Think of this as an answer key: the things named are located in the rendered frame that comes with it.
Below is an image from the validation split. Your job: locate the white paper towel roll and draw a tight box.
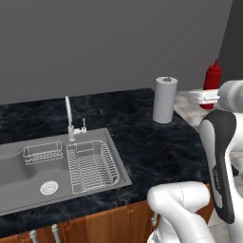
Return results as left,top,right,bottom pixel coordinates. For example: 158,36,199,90
152,75,178,124

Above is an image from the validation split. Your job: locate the small white tap lever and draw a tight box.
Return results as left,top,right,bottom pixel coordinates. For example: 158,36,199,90
75,118,88,135

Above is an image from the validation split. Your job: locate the red ketchup bottle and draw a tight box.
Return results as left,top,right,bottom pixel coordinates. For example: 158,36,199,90
201,59,223,110

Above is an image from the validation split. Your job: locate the large wire dish rack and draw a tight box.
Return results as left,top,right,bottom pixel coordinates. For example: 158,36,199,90
65,140,122,196

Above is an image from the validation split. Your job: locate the small wire sink basket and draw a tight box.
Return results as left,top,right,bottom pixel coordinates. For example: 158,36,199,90
22,141,64,167

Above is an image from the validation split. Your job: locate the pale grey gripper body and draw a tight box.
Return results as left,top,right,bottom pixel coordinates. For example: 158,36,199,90
188,88,220,105

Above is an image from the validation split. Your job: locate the silver cupboard handle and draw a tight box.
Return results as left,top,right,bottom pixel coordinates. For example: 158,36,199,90
151,212,159,228
50,223,62,243
28,230,39,243

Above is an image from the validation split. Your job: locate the grey steel sink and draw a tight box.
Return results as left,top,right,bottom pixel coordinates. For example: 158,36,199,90
0,127,133,218

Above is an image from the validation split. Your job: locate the white curved tap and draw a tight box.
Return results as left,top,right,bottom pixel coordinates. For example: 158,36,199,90
65,95,77,142

